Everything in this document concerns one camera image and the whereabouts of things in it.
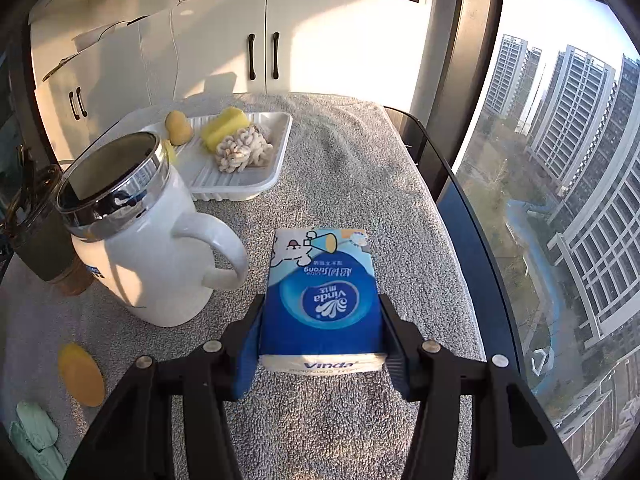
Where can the white ceramic mug steel lid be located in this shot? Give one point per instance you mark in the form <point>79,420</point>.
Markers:
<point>132,221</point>

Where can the grey towel table cover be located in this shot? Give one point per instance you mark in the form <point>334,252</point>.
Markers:
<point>345,167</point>

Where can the beige knotted plush toy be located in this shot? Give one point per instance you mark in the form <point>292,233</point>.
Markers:
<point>248,147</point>

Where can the green flower cloth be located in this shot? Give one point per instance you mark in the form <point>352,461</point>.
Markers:
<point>34,436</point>

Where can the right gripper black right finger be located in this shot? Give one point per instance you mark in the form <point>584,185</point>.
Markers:
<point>511,437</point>

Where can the yellow rectangular sponge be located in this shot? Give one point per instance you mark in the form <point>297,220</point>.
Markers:
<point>227,123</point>

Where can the white cabinet with black handles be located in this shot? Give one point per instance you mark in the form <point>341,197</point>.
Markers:
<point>370,50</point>

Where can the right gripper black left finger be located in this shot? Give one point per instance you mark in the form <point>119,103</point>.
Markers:
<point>130,438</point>

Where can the yellow oval sponge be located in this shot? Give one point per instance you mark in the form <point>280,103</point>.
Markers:
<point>81,376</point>

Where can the blue Vinda tissue pack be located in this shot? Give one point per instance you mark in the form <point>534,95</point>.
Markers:
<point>322,315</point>

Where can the white plastic tray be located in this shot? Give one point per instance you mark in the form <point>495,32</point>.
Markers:
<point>197,165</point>

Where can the yellow sponge piece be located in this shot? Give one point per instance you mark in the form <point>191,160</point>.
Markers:
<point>170,151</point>

